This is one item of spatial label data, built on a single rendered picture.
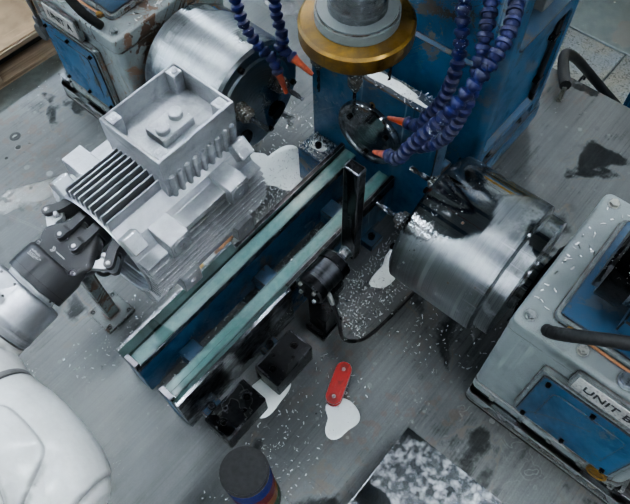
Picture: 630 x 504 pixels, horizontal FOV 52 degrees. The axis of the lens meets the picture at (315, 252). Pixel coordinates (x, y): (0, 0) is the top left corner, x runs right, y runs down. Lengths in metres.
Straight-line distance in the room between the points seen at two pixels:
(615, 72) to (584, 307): 1.53
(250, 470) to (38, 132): 1.14
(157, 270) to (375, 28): 0.47
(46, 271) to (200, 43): 0.64
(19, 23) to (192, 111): 2.34
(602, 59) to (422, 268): 1.52
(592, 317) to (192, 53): 0.82
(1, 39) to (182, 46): 1.85
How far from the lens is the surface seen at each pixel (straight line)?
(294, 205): 1.31
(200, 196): 0.80
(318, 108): 1.37
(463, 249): 1.02
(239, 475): 0.81
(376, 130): 1.27
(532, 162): 1.59
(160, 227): 0.78
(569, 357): 0.97
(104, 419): 1.32
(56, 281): 0.78
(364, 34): 0.98
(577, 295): 0.99
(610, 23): 3.29
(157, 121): 0.80
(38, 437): 0.70
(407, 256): 1.06
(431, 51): 1.25
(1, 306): 0.77
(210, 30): 1.29
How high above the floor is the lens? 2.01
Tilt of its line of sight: 61 degrees down
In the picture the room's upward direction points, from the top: 2 degrees counter-clockwise
